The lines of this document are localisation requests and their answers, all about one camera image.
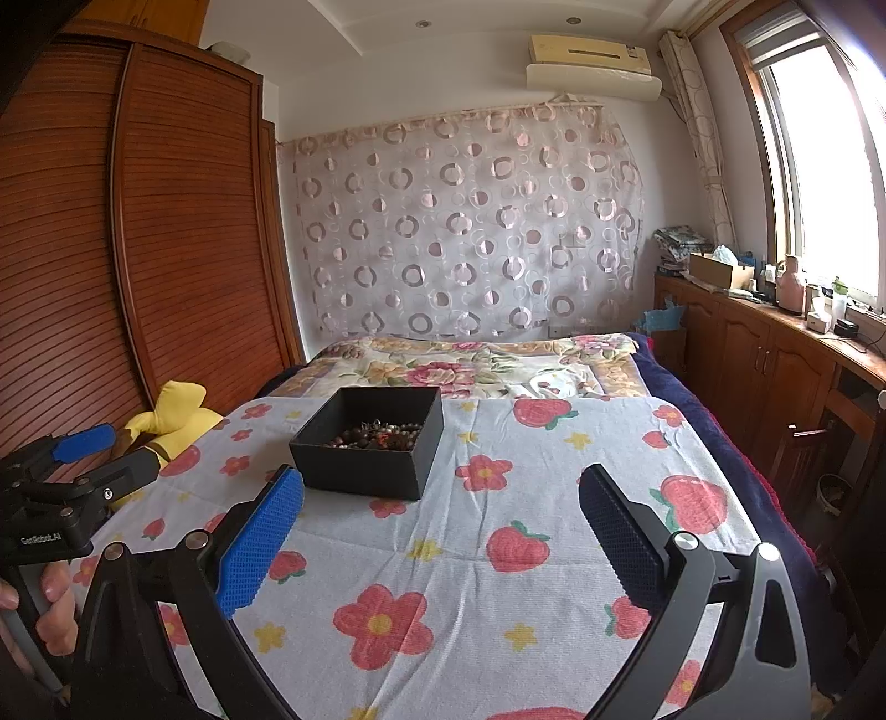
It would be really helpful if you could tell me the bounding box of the dark wooden bead bracelet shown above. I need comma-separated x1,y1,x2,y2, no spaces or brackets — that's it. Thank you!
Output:
325,417,425,453

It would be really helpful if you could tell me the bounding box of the brown cardboard box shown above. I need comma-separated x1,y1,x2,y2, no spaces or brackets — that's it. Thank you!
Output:
688,250,757,292

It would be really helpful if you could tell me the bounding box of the person's left hand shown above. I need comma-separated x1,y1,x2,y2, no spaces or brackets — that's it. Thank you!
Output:
0,560,78,678

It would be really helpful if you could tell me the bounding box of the dark wooden chair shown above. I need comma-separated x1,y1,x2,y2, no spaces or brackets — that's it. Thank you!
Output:
768,388,886,542

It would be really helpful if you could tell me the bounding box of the circle pattern sheer curtain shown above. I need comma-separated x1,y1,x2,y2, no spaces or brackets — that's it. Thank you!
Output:
280,102,646,342

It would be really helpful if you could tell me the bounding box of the round waste bin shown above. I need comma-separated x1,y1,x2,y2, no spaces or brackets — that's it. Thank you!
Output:
816,474,864,522

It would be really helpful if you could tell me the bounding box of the wooden slatted wardrobe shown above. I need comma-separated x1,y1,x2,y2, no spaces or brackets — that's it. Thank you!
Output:
0,17,307,479

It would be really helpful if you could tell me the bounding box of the pink kettle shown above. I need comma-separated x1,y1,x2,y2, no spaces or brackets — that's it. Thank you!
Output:
774,254,808,317

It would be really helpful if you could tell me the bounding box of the black cardboard box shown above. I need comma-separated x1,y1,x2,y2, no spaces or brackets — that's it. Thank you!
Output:
288,385,445,502

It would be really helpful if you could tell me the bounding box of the strawberry print bedsheet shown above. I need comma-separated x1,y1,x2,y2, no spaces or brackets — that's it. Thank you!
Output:
69,393,764,720

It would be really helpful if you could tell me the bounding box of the floral blanket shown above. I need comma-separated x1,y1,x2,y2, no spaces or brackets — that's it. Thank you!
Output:
266,333,642,404

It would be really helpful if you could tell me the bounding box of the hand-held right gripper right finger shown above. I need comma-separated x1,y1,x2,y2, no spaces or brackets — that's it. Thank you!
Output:
576,462,812,720

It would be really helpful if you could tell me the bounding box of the blue bag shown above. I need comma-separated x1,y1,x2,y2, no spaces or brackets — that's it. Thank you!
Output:
640,297,688,335

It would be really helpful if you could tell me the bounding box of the patterned window curtain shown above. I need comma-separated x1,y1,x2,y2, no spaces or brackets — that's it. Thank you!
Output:
660,29,739,251

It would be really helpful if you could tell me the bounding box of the wooden side cabinet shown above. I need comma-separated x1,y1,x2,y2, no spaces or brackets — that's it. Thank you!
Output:
653,269,886,489

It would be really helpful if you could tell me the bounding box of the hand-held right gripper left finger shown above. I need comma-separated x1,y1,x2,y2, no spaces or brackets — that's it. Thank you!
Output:
71,464,307,720

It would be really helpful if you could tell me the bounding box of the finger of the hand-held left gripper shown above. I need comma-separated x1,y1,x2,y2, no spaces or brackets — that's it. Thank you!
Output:
20,446,162,522
0,424,117,487

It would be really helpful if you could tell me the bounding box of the wall air conditioner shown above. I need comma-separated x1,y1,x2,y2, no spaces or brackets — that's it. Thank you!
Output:
525,32,664,105

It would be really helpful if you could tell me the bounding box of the window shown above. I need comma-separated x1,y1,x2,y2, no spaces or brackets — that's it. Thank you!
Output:
718,0,886,314

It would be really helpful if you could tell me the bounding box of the yellow plush toy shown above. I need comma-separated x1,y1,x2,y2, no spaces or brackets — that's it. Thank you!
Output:
109,378,226,515

